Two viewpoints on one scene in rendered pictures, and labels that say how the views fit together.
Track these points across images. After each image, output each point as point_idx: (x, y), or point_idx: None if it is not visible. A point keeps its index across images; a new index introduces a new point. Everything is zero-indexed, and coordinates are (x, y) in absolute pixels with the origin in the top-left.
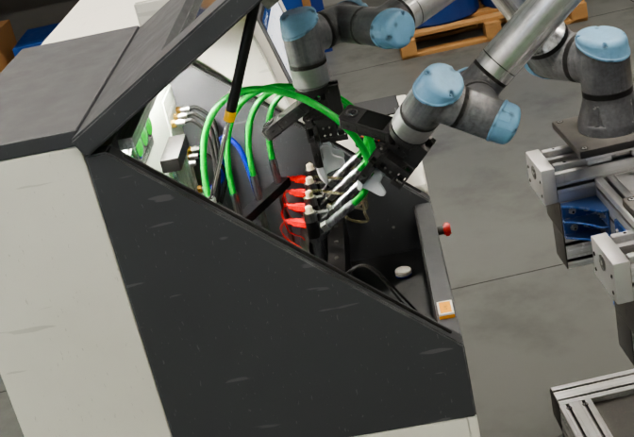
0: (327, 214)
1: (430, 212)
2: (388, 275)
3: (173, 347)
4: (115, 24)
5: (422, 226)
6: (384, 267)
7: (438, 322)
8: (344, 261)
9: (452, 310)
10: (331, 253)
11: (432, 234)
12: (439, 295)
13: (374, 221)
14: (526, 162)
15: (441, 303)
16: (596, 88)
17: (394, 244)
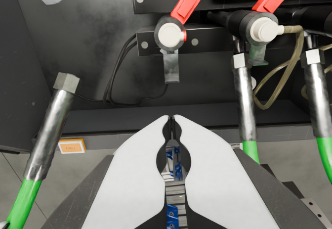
0: (234, 53)
1: (286, 139)
2: (253, 68)
3: None
4: None
5: (259, 130)
6: (271, 64)
7: (17, 150)
8: (179, 54)
9: (65, 152)
10: (212, 33)
11: (233, 139)
12: (103, 140)
13: (328, 73)
14: (325, 217)
15: (77, 145)
16: None
17: (301, 79)
